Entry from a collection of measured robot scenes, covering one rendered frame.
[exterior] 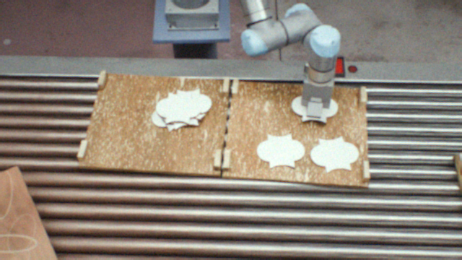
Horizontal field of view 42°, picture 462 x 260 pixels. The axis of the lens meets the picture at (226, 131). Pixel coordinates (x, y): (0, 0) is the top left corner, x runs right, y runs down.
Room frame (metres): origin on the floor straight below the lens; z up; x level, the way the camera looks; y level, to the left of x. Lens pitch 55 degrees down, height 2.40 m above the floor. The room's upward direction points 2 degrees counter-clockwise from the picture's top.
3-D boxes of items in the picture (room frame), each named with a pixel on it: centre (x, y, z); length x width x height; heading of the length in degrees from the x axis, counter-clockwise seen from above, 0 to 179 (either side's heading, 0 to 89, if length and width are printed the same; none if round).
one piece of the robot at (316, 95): (1.08, -0.26, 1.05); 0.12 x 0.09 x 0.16; 168
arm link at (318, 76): (1.11, -0.26, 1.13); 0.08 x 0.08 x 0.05
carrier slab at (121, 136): (1.08, 0.21, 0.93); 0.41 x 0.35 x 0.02; 83
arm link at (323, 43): (1.11, -0.27, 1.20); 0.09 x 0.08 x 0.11; 24
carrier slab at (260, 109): (1.03, -0.21, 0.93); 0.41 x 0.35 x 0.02; 83
